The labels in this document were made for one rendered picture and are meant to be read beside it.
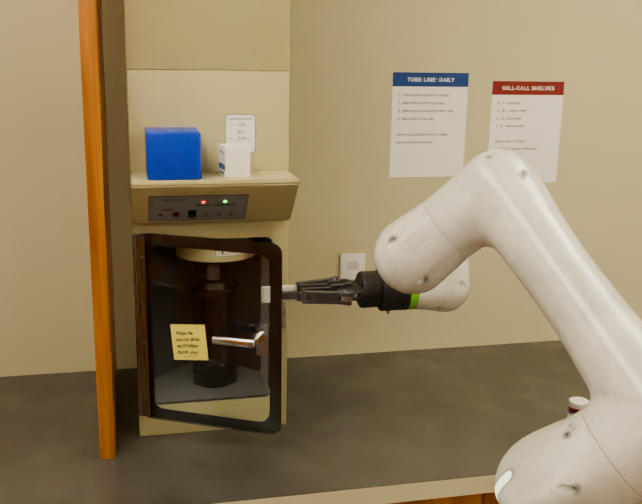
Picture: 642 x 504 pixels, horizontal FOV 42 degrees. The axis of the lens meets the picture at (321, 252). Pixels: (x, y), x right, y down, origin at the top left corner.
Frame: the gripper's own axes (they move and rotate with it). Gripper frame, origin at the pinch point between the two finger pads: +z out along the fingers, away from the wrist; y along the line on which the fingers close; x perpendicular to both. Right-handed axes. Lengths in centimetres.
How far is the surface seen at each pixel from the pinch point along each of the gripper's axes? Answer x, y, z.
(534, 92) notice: -37, -55, -80
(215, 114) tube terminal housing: -34.3, -11.7, 11.0
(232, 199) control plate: -18.5, -3.4, 8.8
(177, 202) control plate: -18.1, -3.8, 19.4
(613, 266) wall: 13, -55, -109
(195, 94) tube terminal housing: -38.2, -11.7, 14.9
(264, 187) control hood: -21.2, -0.9, 2.9
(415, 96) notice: -35, -55, -46
